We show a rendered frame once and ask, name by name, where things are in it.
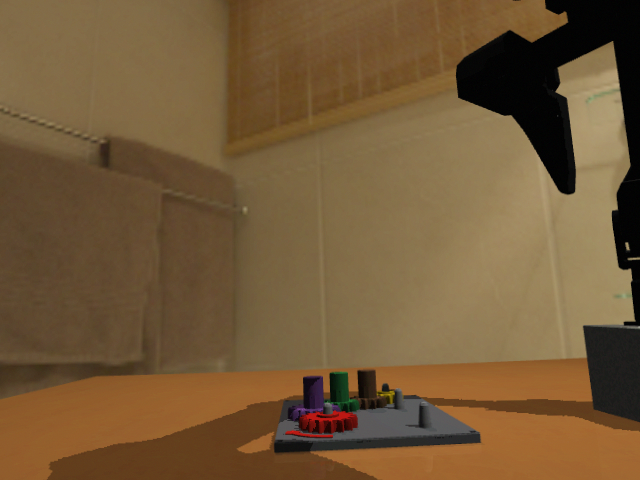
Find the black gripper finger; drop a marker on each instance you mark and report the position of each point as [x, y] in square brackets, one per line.
[543, 115]

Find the purple gear with tall hub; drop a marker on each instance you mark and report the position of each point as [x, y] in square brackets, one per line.
[313, 398]

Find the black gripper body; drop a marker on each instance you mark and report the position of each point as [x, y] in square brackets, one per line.
[591, 24]

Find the yellow gear with black stripe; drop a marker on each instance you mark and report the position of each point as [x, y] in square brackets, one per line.
[390, 395]

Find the red gear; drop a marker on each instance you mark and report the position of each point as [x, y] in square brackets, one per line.
[328, 423]

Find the dark brown gear with tall hub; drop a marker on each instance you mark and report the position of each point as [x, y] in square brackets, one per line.
[368, 398]

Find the green gear with tall cylindrical handle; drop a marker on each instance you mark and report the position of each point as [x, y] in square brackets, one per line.
[339, 393]

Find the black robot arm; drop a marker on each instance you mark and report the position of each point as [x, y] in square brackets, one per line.
[626, 219]

